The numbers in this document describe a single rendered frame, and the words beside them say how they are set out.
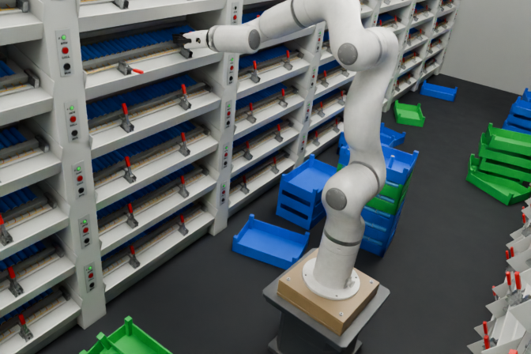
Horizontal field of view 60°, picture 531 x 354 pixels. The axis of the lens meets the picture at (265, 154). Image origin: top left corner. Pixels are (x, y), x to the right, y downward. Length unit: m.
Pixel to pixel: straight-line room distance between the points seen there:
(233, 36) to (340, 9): 0.38
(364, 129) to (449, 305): 1.10
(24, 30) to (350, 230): 0.99
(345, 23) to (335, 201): 0.46
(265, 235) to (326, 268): 0.80
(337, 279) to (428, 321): 0.65
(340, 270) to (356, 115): 0.50
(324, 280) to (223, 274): 0.63
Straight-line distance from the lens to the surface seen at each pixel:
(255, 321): 1.85
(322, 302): 1.48
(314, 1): 1.26
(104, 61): 1.48
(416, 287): 2.17
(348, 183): 1.25
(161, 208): 1.84
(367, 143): 1.27
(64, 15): 1.30
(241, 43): 1.43
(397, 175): 2.02
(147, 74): 1.52
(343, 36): 1.16
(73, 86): 1.36
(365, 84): 1.25
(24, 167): 1.40
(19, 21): 1.27
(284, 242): 2.19
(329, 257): 1.44
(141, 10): 1.46
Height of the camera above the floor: 1.39
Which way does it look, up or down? 29 degrees down
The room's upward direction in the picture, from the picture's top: 6 degrees clockwise
